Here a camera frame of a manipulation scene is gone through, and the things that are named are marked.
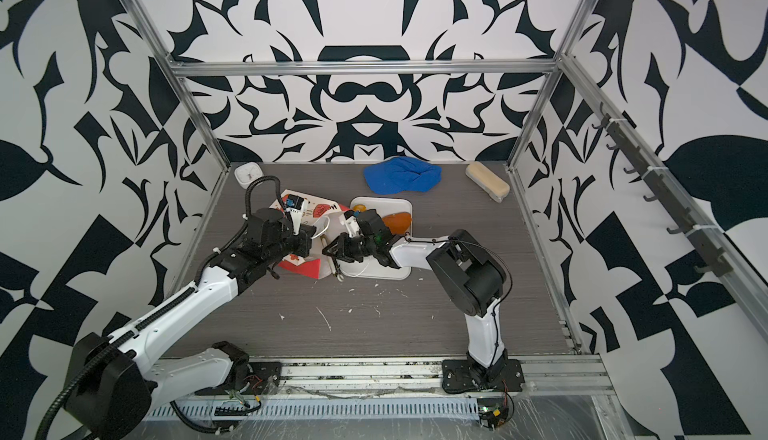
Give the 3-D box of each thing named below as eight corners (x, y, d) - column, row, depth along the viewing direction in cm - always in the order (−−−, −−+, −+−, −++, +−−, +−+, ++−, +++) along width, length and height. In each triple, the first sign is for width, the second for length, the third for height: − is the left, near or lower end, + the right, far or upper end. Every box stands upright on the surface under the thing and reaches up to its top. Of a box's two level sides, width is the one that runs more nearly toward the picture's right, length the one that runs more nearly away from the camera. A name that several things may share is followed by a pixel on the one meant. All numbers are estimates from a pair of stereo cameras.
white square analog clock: (233, 182, 117) (228, 173, 113) (252, 168, 121) (248, 158, 117) (246, 190, 114) (241, 181, 110) (265, 175, 119) (261, 166, 115)
